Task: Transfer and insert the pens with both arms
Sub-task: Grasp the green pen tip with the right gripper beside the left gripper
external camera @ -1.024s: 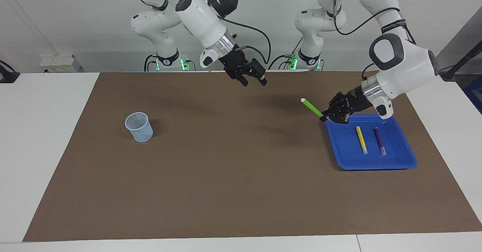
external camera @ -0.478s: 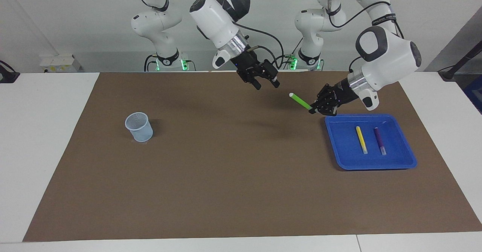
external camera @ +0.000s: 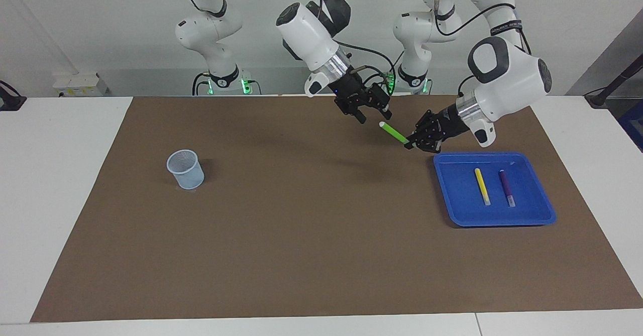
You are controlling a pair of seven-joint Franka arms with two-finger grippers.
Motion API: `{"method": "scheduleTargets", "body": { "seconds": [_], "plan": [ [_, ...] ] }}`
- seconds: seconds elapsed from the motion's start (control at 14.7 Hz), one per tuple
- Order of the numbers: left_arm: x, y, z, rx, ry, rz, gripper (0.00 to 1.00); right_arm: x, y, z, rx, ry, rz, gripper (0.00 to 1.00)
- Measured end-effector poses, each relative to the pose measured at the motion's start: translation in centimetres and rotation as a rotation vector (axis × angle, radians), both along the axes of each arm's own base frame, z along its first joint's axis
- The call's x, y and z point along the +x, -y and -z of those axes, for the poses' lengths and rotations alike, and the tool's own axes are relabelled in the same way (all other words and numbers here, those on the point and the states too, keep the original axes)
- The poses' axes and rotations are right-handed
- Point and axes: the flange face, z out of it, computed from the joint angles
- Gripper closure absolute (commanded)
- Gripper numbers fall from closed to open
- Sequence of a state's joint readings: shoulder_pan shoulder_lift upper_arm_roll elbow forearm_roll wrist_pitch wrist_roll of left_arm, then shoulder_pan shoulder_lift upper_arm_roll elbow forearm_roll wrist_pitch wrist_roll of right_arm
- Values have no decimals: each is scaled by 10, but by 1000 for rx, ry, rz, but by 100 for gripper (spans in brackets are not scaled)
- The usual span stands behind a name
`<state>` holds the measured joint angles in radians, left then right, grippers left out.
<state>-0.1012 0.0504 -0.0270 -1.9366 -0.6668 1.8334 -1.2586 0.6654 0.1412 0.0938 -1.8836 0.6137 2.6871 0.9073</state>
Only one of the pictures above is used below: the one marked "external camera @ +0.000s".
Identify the black left base cable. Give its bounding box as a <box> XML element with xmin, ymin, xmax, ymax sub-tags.
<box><xmin>384</xmin><ymin>50</ymin><xmax>405</xmax><ymax>94</ymax></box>

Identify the yellow pen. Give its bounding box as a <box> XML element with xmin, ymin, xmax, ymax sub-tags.
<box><xmin>474</xmin><ymin>167</ymin><xmax>492</xmax><ymax>206</ymax></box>

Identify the pale blue mesh cup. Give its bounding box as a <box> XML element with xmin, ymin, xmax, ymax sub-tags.
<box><xmin>166</xmin><ymin>149</ymin><xmax>205</xmax><ymax>190</ymax></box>

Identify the black base cable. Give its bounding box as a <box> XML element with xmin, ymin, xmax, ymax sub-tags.
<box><xmin>192</xmin><ymin>72</ymin><xmax>211</xmax><ymax>95</ymax></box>
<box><xmin>384</xmin><ymin>50</ymin><xmax>405</xmax><ymax>94</ymax></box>

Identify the green pen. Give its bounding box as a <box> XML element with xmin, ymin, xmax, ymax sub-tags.
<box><xmin>379</xmin><ymin>121</ymin><xmax>411</xmax><ymax>146</ymax></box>

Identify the black right base cable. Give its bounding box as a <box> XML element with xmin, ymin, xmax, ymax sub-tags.
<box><xmin>192</xmin><ymin>72</ymin><xmax>211</xmax><ymax>95</ymax></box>

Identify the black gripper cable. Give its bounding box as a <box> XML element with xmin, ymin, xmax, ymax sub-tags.
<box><xmin>334</xmin><ymin>39</ymin><xmax>398</xmax><ymax>98</ymax></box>
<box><xmin>435</xmin><ymin>0</ymin><xmax>533</xmax><ymax>95</ymax></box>

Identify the white power strip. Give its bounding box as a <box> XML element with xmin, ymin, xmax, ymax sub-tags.
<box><xmin>53</xmin><ymin>72</ymin><xmax>109</xmax><ymax>97</ymax></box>

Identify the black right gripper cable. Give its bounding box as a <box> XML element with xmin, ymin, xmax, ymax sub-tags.
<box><xmin>334</xmin><ymin>39</ymin><xmax>398</xmax><ymax>98</ymax></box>

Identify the blue crate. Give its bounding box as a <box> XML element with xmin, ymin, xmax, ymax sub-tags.
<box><xmin>617</xmin><ymin>100</ymin><xmax>643</xmax><ymax>152</ymax></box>

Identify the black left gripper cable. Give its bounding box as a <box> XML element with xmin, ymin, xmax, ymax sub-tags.
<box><xmin>435</xmin><ymin>0</ymin><xmax>533</xmax><ymax>95</ymax></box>

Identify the blue plastic tray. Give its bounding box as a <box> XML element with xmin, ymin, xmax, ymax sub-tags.
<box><xmin>433</xmin><ymin>151</ymin><xmax>557</xmax><ymax>228</ymax></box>

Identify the black stand pole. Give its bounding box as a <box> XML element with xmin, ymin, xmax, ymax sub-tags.
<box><xmin>584</xmin><ymin>55</ymin><xmax>643</xmax><ymax>108</ymax></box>

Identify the brown table mat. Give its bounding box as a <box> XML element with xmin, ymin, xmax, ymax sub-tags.
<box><xmin>30</xmin><ymin>94</ymin><xmax>643</xmax><ymax>323</ymax></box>

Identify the black table clamp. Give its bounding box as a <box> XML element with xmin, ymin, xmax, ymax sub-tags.
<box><xmin>0</xmin><ymin>81</ymin><xmax>27</xmax><ymax>111</ymax></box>

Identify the purple pen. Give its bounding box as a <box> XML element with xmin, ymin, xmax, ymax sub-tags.
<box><xmin>498</xmin><ymin>169</ymin><xmax>516</xmax><ymax>208</ymax></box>

